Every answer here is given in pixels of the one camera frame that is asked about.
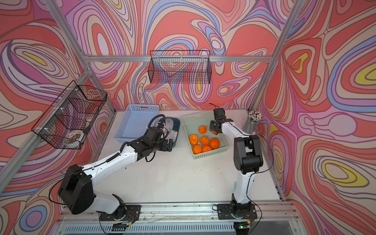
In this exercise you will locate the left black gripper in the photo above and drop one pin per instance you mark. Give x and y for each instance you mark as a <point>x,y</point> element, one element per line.
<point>165,148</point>

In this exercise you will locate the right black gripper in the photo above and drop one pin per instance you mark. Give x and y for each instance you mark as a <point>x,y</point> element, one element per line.
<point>212,128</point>

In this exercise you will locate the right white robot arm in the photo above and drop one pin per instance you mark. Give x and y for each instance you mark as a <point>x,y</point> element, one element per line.
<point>247,158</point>

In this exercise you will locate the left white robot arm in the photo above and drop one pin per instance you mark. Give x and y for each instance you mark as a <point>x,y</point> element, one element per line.
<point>77,187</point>

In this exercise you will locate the mint green perforated basket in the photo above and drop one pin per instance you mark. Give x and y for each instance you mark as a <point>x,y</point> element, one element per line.
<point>191,123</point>

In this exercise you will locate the dark teal plastic tray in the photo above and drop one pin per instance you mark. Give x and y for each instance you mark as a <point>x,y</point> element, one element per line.
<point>176,128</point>

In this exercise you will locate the lavender perforated plastic basket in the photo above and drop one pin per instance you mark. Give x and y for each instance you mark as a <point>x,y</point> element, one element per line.
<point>135,121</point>

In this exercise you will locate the metal cup of pencils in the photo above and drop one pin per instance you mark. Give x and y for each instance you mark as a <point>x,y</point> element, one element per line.
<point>253,119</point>

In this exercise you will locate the black wire basket back wall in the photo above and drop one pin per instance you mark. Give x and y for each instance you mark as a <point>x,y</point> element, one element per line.
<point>180,67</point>

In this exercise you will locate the black wire basket wall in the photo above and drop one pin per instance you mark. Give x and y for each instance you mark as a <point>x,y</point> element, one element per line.
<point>180,67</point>
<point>76,108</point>

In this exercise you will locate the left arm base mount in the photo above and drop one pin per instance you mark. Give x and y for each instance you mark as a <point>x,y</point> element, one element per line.
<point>128,213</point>

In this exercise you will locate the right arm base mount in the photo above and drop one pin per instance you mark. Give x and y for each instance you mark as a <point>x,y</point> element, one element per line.
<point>236,211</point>

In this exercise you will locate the black wire basket left wall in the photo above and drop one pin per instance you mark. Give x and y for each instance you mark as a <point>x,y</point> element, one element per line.
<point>76,108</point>

